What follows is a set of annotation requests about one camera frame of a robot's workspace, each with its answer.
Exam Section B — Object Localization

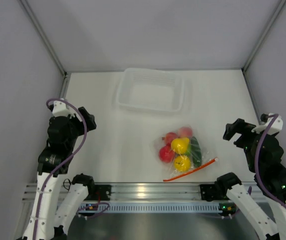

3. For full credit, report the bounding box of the clear zip top bag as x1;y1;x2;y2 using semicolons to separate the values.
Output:
151;125;218;183

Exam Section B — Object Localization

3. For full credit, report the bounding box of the red fake apple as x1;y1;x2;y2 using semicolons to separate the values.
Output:
158;145;175;163

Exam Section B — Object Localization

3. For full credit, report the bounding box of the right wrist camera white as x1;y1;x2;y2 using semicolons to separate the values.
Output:
251;113;283;135

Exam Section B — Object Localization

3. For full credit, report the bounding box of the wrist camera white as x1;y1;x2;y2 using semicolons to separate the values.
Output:
251;113;283;135
52;98;72;117

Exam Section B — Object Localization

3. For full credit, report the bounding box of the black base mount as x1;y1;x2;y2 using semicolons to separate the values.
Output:
86;184;112;202
200;184;224;202

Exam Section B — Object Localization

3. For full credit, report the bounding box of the yellow fake lemon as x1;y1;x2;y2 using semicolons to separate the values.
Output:
171;137;190;155

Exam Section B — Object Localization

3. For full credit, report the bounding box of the pink fake peach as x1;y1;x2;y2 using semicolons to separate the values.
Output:
178;126;193;138

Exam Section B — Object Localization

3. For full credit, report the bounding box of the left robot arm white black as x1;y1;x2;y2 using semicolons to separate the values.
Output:
21;103;97;240

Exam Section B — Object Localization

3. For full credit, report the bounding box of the green fake cucumber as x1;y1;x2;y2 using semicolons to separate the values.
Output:
190;136;202;168

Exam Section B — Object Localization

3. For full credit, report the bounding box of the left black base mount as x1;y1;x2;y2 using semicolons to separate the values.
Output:
86;184;112;202

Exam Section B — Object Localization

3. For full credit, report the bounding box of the red fake tomato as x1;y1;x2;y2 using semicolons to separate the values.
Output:
163;132;178;146

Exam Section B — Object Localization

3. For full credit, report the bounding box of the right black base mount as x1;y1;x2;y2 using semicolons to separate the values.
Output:
200;184;224;202

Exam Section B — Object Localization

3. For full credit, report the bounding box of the white slotted cable duct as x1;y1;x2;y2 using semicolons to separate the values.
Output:
78;202;222;214

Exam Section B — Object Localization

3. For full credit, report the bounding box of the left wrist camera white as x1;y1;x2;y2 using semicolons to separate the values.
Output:
52;98;72;117

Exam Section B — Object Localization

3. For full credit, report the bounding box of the yellow fake apple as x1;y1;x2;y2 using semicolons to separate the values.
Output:
174;155;191;173

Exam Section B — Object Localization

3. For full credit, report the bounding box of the light green fake vegetable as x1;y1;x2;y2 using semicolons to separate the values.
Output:
185;145;191;156

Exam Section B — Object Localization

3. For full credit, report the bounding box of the aluminium rail frame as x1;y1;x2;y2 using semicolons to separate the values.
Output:
21;181;266;202

